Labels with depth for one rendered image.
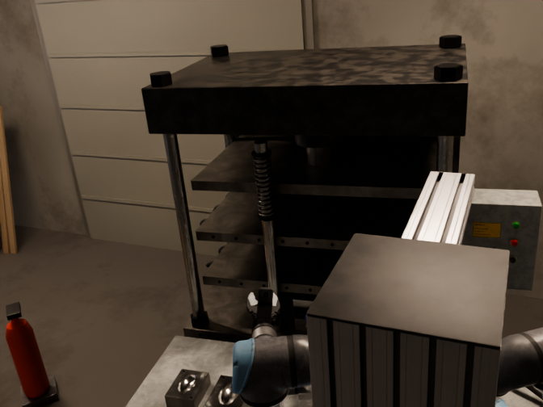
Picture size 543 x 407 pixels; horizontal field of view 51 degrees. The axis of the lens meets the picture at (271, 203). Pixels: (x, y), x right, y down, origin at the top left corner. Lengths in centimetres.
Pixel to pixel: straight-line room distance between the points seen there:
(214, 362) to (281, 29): 248
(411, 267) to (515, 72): 321
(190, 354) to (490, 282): 206
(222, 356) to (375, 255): 187
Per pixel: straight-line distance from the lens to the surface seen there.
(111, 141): 533
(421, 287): 84
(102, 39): 509
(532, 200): 254
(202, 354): 275
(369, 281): 85
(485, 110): 409
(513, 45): 400
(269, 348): 130
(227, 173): 271
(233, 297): 314
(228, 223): 278
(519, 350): 141
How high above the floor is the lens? 248
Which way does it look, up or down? 24 degrees down
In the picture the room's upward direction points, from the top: 5 degrees counter-clockwise
